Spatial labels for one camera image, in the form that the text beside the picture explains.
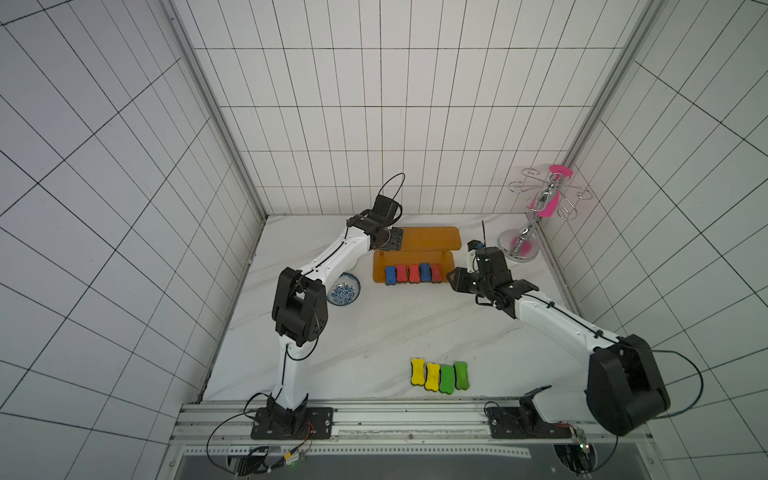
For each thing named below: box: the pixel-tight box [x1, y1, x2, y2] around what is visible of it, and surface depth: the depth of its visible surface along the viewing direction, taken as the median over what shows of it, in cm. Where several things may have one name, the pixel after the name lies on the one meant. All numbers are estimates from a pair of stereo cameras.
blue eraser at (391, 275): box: [385, 266, 397, 285], surface depth 100 cm
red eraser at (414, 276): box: [409, 264, 420, 283], surface depth 100 cm
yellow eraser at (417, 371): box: [410, 357, 425, 386], surface depth 81 cm
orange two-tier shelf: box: [373, 226, 462, 283], surface depth 107 cm
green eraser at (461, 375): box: [453, 361, 470, 390], surface depth 81 cm
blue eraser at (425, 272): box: [420, 262, 431, 282], surface depth 102 cm
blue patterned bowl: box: [326, 272, 361, 306], surface depth 98 cm
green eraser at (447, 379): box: [440, 365, 454, 395], surface depth 81 cm
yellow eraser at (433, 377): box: [425, 362, 441, 392], surface depth 80 cm
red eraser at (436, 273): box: [431, 263, 442, 283], surface depth 102 cm
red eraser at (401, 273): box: [397, 264, 407, 283], surface depth 100 cm
